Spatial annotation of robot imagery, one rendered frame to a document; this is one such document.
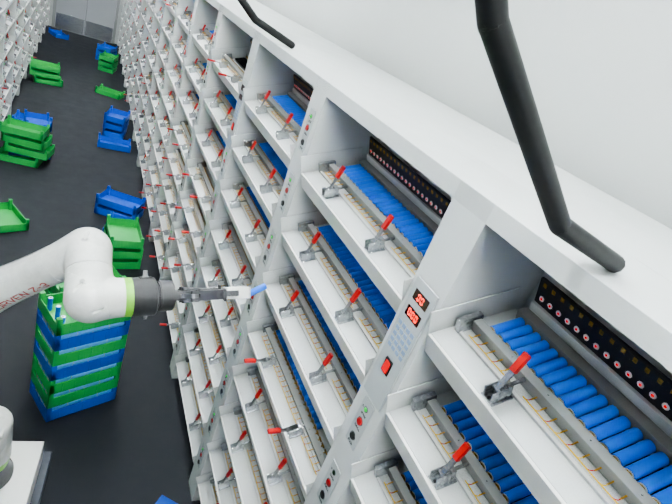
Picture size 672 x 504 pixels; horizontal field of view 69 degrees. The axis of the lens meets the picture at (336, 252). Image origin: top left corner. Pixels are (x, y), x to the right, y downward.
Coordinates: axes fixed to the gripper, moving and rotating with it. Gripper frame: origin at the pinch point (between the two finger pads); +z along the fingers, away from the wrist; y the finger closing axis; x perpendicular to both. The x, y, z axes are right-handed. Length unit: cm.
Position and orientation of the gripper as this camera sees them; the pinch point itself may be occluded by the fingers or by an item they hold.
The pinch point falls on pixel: (235, 292)
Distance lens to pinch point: 132.9
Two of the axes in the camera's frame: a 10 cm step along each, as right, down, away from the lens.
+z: 8.4, 0.0, 5.4
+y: -5.4, 0.1, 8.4
